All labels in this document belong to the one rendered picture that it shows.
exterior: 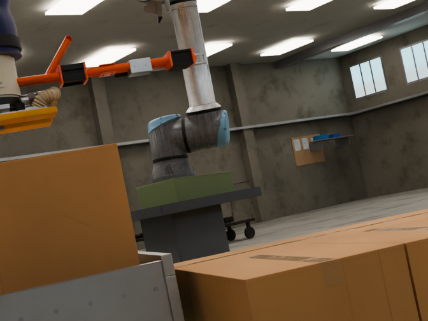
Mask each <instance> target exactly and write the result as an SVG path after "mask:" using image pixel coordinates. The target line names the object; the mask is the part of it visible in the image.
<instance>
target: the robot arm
mask: <svg viewBox="0 0 428 321"><path fill-rule="evenodd" d="M137 1H139V2H141V3H145V4H147V5H146V6H144V11H145V12H146V13H154V14H157V20H158V23H160V22H161V20H162V4H165V7H166V9H167V11H169V8H171V13H172V17H173V23H174V27H175V33H176V40H177V44H178V49H179V50H183V49H188V48H189V49H191V48H193V50H194V54H199V53H203V52H204V53H205V58H206V64H200V65H195V66H191V67H190V68H187V69H183V76H184V80H185V86H186V90H187V96H188V100H189V108H188V110H187V111H186V115H187V117H185V118H182V116H181V115H180V114H172V115H166V116H163V117H159V118H156V119H154V120H152V121H150V122H149V123H148V137H149V142H150V149H151V153H152V161H153V171H152V177H151V183H152V184H153V183H157V182H161V181H164V180H168V179H172V178H179V177H185V176H195V175H196V173H195V171H194V170H193V168H192V166H191V164H190V162H189V159H188V153H192V152H199V151H203V150H209V149H214V148H220V147H222V146H226V145H228V144H229V141H230V130H229V119H228V114H227V111H226V110H223V111H222V108H221V105H219V104H218V103H217V102H216V101H215V96H214V92H213V85H212V82H211V75H210V69H209V65H208V59H207V55H206V49H205V45H204V38H203V32H202V28H201V22H200V18H199V12H198V8H197V0H137Z"/></svg>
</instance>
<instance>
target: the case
mask: <svg viewBox="0 0 428 321"><path fill-rule="evenodd" d="M139 264H140V261H139V255H138V249H137V245H136V239H135V235H134V229H133V225H132V219H131V212H130V209H129V203H128V198H127V192H126V189H125V183H124V176H123V172H122V166H121V162H120V156H119V152H118V146H117V144H116V143H113V144H109V145H101V146H94V147H90V148H82V149H78V150H72V151H67V152H60V153H53V154H48V155H41V156H37V157H30V158H25V159H19V160H11V161H7V162H0V295H1V294H6V293H9V292H15V291H18V290H24V289H29V288H33V287H39V286H42V285H48V284H51V283H57V282H62V281H66V280H71V279H74V278H80V277H83V276H89V275H94V274H98V273H103V272H107V271H113V270H116V269H122V268H127V267H131V266H136V265H139Z"/></svg>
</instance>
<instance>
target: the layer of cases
mask: <svg viewBox="0 0 428 321"><path fill-rule="evenodd" d="M174 268H175V275H176V280H177V284H178V290H179V293H180V300H181V304H182V310H183V316H184V319H185V321H428V208H427V209H423V210H418V211H412V212H409V213H403V214H400V215H394V216H391V217H386V218H380V219H377V220H372V221H368V222H363V223H359V224H353V225H348V226H344V227H339V228H336V229H330V230H327V231H322V232H316V233H313V234H307V235H304V236H298V237H295V238H289V239H284V240H280V241H275V242H272V243H266V244H263V245H257V246H251V247H248V248H243V249H239V250H234V251H230V252H225V253H220V254H216V255H211V256H207V257H201V258H198V259H193V260H188V261H184V262H179V263H175V264H174Z"/></svg>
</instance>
